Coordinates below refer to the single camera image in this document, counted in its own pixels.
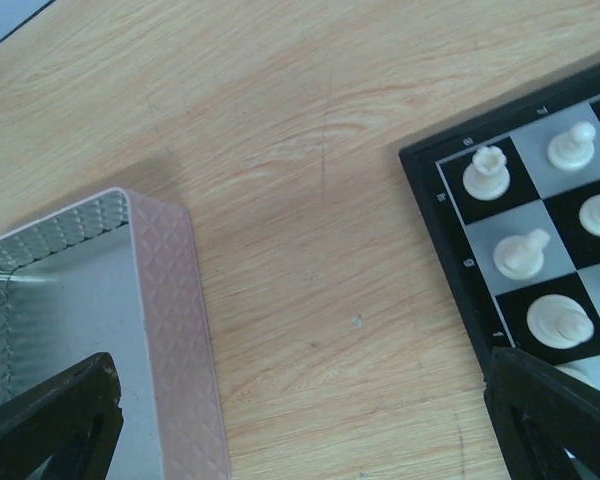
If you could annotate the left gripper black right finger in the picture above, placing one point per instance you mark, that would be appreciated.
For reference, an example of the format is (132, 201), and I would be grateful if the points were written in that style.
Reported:
(547, 422)

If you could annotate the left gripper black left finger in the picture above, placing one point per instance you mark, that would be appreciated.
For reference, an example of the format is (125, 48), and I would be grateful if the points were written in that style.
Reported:
(66, 427)

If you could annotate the silver tin lid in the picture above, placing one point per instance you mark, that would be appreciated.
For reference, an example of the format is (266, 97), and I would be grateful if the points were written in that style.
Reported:
(117, 272)

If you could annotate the black silver chess board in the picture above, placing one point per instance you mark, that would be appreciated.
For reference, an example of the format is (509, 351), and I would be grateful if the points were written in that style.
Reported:
(511, 201)

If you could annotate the white bishop chess piece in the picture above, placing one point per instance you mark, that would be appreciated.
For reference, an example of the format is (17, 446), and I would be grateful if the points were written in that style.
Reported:
(559, 322)

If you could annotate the white knight chess piece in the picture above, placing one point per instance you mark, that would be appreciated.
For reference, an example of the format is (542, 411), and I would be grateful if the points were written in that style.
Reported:
(521, 257)

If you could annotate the white rook chess piece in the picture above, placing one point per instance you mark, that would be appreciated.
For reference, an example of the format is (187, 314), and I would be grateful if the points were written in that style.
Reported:
(487, 177)

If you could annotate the white pawn on h-file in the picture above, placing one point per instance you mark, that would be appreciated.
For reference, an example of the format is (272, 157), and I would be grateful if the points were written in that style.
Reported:
(572, 150)

